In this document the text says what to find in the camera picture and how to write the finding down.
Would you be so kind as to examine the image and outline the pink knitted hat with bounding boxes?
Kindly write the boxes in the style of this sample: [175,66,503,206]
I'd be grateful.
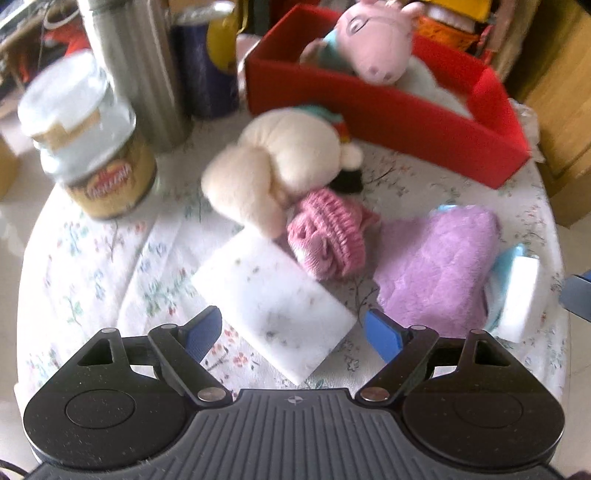
[286,187,382,282]

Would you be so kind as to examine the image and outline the pink pig plush toy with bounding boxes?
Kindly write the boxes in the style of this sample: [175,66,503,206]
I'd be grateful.
[300,0,423,86]

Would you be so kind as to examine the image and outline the large white sponge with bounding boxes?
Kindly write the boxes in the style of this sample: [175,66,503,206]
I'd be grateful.
[190,226,358,386]

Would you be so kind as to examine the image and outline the small white sponge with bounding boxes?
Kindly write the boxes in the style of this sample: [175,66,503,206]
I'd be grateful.
[501,256,541,342]

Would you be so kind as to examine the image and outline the stainless steel thermos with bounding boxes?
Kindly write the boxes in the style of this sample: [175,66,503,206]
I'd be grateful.
[76,0,195,153]

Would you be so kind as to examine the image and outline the yellow bag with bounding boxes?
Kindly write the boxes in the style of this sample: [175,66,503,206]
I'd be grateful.
[431,0,491,22]

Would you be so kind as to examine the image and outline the white-lidded jar with gold label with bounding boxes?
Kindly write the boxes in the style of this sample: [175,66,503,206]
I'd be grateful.
[18,51,160,221]

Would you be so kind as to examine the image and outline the orange plastic basket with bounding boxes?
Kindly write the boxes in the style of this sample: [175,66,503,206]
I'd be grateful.
[414,17,478,48]

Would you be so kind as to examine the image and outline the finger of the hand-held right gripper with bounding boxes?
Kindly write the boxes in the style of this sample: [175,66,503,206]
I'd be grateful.
[561,272,591,320]

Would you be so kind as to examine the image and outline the purple towel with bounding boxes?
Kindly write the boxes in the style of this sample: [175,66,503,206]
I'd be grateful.
[372,205,502,340]

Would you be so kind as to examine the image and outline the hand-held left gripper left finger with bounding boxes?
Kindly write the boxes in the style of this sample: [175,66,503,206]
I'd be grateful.
[76,305,232,407]

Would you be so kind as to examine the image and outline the dark blue can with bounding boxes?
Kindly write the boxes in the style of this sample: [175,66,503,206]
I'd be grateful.
[171,9,241,120]

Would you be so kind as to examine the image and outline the yellow bottle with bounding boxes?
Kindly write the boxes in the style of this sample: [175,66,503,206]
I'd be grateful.
[208,0,252,75]

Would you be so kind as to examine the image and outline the white fluffy cloth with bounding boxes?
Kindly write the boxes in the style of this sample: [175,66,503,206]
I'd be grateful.
[397,55,476,121]

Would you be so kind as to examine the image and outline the wooden cabinet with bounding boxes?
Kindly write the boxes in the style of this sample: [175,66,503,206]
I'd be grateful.
[503,0,591,227]

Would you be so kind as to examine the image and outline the floral tablecloth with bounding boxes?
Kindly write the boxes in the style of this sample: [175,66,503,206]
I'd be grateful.
[14,106,568,416]

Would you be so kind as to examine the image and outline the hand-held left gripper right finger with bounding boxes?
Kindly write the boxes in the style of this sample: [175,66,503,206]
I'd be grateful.
[355,309,513,403]

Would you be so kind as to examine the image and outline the red box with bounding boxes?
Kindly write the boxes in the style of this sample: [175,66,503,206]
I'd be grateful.
[244,6,532,190]

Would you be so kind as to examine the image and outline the cream plush doll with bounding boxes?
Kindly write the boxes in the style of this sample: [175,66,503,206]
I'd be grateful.
[201,105,365,238]

